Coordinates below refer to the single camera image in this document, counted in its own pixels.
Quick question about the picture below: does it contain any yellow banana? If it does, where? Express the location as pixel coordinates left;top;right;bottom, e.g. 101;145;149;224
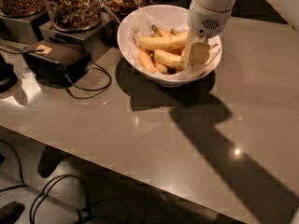
154;49;185;69
134;32;188;50

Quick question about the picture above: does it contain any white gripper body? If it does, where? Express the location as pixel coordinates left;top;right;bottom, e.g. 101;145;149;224
187;0;231;43

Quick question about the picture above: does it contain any glass jar of almonds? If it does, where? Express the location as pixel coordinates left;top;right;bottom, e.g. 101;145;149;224
0;0;45;18

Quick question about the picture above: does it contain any black floor cable loop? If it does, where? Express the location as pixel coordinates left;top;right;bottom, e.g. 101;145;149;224
29;174;94;224

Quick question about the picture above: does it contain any grey left riser block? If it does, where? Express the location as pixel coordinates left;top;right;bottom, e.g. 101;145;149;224
0;11;50;44

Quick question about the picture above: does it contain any glass jar of mixed nuts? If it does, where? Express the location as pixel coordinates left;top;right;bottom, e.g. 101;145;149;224
44;0;101;32

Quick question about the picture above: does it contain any small lower banana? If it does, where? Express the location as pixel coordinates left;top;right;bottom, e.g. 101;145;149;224
154;61;168;74

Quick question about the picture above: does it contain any black floor cable left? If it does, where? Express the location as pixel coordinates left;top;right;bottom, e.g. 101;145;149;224
0;138;29;193

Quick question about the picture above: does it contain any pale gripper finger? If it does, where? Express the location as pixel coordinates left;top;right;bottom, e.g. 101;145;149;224
184;36;194;67

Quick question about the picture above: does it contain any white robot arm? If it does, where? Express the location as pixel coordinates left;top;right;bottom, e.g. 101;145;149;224
185;0;299;65

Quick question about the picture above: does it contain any grey right riser block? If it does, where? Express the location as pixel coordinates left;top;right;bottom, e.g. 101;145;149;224
39;13;115;60

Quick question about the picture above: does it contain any black device cable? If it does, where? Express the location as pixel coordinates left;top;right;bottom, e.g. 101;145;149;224
64;60;113;100

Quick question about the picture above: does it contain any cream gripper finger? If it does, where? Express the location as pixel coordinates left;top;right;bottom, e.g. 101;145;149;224
188;42;210;64

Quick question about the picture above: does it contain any left orange-tinted banana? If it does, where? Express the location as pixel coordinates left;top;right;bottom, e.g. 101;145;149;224
138;47;156;73

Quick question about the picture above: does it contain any back banana with stem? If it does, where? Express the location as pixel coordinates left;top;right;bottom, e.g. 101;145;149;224
151;24;171;37

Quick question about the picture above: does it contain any black object at left edge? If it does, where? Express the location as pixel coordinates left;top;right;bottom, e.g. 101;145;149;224
0;54;18;92

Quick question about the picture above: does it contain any white ceramic bowl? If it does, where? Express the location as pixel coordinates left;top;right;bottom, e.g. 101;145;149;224
117;5;222;88

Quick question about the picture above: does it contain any black card reader device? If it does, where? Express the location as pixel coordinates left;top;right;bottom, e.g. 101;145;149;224
22;40;92;87

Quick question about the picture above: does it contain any dark object on floor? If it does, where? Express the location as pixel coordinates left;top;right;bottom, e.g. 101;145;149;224
0;202;24;224

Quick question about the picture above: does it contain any grey riser block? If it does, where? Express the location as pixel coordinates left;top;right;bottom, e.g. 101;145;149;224
39;13;115;60
0;11;50;44

